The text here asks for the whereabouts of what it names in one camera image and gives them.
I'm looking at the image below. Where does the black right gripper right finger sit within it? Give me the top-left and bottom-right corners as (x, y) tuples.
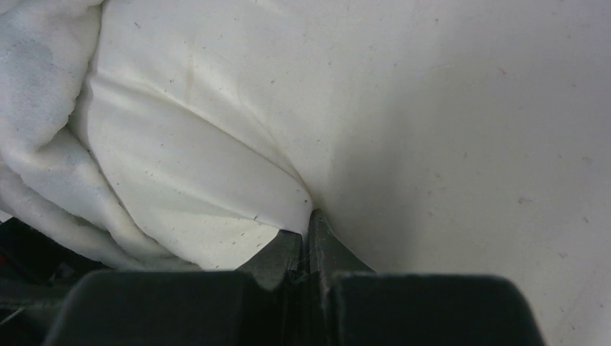
(308, 209), (374, 306)

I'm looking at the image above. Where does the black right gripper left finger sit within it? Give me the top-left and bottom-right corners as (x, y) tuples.
(236, 230), (302, 292)

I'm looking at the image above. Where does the white pillow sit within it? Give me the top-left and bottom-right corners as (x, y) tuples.
(68, 1), (610, 345)

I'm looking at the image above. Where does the blue white plush pillowcase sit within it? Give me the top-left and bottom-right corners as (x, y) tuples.
(1, 1), (195, 271)

